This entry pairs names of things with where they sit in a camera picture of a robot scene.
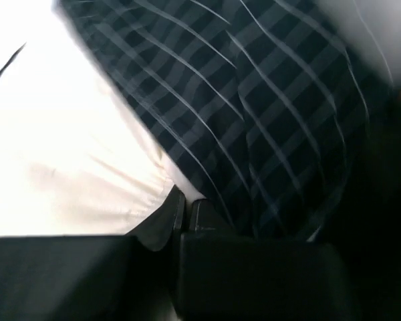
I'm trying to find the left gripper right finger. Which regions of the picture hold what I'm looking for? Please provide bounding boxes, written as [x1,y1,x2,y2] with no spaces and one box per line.
[178,201,358,320]

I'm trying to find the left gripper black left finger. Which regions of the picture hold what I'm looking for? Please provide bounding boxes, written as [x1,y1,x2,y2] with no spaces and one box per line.
[0,188,185,320]

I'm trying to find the cream white pillow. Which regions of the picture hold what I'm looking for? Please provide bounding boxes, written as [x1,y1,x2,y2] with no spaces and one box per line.
[0,1,202,237]

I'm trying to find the dark checkered pillowcase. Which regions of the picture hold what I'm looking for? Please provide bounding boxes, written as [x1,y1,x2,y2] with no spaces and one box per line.
[55,1,395,240]

